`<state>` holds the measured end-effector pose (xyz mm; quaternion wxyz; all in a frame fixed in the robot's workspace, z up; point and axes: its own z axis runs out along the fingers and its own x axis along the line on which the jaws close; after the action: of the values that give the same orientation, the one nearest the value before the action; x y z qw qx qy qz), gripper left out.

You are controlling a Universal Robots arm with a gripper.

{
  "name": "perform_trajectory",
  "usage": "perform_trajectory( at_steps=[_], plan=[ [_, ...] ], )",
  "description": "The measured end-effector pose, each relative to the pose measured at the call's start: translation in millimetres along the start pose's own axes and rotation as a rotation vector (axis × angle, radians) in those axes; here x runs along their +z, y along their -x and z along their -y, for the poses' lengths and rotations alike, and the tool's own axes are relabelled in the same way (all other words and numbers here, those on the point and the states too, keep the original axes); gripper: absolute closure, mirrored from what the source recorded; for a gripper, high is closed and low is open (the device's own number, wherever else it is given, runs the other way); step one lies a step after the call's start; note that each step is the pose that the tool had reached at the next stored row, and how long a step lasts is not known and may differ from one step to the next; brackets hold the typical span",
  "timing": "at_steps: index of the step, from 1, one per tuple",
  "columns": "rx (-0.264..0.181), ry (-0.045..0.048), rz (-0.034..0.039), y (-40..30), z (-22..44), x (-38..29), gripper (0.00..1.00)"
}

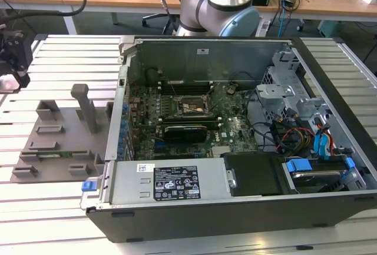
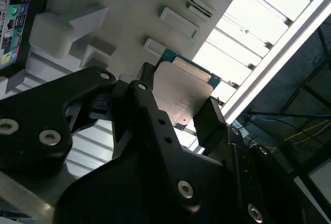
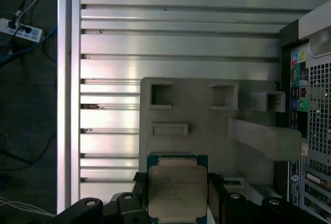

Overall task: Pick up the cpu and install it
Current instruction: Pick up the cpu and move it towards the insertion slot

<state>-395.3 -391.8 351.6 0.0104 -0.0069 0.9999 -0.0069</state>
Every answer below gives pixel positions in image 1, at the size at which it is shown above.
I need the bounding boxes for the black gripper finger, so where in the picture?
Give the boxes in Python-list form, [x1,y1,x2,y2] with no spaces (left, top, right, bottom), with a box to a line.
[14,34,32,89]

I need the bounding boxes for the metal socket cover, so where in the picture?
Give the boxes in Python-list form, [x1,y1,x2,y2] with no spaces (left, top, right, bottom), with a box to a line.
[205,78,221,117]

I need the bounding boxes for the metal locking lever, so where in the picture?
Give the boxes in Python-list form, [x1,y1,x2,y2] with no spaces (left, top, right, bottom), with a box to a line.
[165,75,178,97]
[207,84,220,112]

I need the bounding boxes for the CPU socket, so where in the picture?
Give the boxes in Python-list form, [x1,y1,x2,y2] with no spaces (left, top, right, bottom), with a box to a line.
[175,94,211,118]

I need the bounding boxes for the grey parts rack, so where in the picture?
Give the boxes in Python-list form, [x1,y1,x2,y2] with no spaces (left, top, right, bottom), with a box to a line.
[10,83,114,184]

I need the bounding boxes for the blue case latch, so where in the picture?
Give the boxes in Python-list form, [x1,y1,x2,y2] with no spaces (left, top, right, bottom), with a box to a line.
[81,179,97,193]

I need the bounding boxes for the black office chair base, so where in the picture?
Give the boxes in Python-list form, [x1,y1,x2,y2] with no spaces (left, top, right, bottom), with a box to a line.
[142,13,181,35]

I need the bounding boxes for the black RAM slot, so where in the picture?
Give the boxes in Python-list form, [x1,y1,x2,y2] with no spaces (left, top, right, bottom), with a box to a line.
[159,90,213,95]
[158,83,214,88]
[158,87,214,91]
[158,80,214,85]

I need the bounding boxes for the silver power supply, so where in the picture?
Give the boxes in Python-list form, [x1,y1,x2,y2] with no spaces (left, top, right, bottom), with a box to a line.
[108,160,236,206]

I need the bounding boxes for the black graphics card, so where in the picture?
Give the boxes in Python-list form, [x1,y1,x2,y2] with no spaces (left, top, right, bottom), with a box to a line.
[161,124,209,143]

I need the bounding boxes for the green motherboard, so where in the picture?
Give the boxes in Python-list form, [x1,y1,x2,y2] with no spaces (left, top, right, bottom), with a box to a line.
[127,82,260,161]

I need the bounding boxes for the silver chipset heatsink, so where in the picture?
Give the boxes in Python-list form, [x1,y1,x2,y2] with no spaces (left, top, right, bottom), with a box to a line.
[210,145,234,158]

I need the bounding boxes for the white power strip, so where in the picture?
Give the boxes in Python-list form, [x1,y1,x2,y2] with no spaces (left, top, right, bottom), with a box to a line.
[254,20,271,37]

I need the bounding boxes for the black PC case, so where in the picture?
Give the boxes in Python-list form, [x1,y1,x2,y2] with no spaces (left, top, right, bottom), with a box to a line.
[80,35,377,244]

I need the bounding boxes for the silver drive cage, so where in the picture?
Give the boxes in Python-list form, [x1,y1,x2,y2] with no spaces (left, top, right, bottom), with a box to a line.
[254,42,330,126]

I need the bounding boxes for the black plastic shroud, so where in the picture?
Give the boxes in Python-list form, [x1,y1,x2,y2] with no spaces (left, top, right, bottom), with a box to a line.
[220,151,286,197]

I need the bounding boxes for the teal box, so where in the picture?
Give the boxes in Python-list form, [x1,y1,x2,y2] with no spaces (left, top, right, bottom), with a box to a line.
[317,20,346,38]

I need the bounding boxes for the hard disk in blue carrier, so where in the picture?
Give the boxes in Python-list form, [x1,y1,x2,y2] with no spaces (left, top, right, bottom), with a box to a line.
[282,157,368,194]

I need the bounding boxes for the yellow wire bundle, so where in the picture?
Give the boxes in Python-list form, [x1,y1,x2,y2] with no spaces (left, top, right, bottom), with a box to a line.
[297,133,313,152]

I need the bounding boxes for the blue flat wire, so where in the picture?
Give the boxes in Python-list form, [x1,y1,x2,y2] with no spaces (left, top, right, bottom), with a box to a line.
[312,133,325,160]
[320,134,334,161]

